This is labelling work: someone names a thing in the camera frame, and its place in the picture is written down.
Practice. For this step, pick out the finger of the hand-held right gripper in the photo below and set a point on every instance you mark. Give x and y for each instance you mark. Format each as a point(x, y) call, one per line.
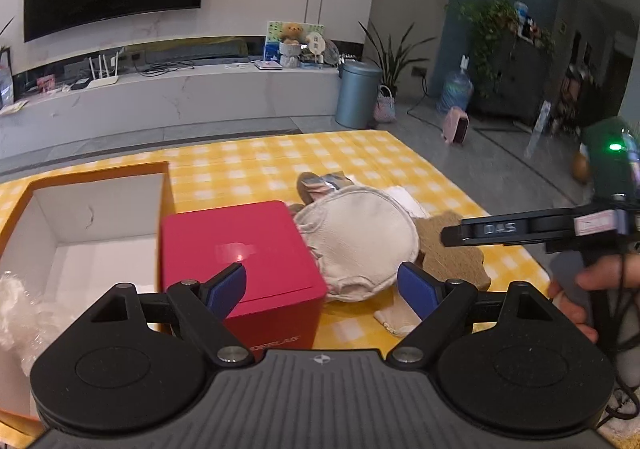
point(500, 230)

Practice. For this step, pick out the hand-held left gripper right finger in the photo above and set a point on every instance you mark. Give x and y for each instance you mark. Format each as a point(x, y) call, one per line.
point(417, 291)

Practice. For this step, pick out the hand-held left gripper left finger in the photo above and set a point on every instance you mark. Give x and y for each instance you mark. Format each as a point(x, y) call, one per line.
point(227, 290)

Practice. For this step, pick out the brown bear-shaped pad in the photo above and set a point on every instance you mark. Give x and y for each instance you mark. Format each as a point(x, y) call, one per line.
point(450, 264)

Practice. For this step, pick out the cream cloth pouch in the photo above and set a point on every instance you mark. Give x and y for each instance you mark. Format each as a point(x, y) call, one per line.
point(360, 234)

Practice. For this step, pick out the orange cardboard box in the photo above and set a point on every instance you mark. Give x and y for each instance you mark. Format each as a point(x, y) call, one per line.
point(95, 224)

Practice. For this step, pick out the person's right hand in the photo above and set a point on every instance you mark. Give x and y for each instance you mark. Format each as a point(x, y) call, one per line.
point(600, 276)

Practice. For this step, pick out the brown ball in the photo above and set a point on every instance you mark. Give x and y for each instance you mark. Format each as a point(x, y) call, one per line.
point(581, 169)

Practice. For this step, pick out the small cream cloth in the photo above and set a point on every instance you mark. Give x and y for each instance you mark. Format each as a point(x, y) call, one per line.
point(395, 321)

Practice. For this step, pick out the red box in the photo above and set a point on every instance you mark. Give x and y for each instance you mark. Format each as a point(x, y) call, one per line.
point(240, 249)

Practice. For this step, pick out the white tissue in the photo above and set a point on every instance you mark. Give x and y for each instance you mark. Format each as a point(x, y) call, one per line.
point(402, 199)

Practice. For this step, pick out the pink heater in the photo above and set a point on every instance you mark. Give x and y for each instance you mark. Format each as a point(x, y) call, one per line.
point(455, 125)

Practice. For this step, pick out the yellow checkered tablecloth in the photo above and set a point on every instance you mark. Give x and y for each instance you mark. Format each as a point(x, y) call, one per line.
point(250, 164)

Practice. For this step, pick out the silver foil packet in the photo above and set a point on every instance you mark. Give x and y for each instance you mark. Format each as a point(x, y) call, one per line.
point(322, 184)

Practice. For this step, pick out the dark cabinet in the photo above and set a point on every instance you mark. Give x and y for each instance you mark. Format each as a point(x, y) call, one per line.
point(505, 79)

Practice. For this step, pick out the blue water jug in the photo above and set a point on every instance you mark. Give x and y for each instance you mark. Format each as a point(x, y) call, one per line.
point(455, 91)

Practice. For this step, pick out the woven basket bag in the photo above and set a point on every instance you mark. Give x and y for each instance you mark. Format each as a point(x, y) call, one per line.
point(385, 105)

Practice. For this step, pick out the climbing green plant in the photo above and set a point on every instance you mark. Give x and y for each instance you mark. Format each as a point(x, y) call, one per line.
point(487, 26)

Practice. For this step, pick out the grey pedal trash can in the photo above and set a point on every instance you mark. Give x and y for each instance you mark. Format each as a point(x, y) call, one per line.
point(357, 96)

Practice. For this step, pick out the white marble television console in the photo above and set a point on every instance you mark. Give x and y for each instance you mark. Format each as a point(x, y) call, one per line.
point(175, 99)

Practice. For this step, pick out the long-leaf potted plant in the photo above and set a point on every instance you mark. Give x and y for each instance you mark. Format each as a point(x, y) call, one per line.
point(395, 56)

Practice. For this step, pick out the clear plastic wrap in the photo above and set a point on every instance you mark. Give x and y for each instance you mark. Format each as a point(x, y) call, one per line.
point(25, 314)

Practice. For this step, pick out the flat book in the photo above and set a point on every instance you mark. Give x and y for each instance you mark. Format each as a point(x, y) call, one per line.
point(268, 65)

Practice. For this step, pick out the grey wrapped bouquet holder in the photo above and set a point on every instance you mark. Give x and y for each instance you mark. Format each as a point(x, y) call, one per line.
point(290, 54)

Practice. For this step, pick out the decorative plate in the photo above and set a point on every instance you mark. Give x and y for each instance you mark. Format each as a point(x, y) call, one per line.
point(331, 51)

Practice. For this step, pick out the white router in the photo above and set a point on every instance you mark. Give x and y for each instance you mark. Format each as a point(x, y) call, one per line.
point(102, 74)

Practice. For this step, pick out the small black box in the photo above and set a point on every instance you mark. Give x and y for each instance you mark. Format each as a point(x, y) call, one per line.
point(78, 85)

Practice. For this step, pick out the white round hand fan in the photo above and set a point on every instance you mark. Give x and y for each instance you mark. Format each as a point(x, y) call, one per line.
point(315, 45)

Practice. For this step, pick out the teddy bear gift display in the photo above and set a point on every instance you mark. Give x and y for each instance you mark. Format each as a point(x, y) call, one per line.
point(275, 31)

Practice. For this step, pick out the teddy bear plush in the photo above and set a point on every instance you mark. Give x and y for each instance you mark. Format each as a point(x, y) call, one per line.
point(292, 31)

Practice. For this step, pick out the pink card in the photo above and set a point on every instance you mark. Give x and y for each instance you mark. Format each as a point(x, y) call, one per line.
point(45, 81)

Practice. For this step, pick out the stack of papers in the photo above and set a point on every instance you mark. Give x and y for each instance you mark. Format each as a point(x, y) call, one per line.
point(12, 107)

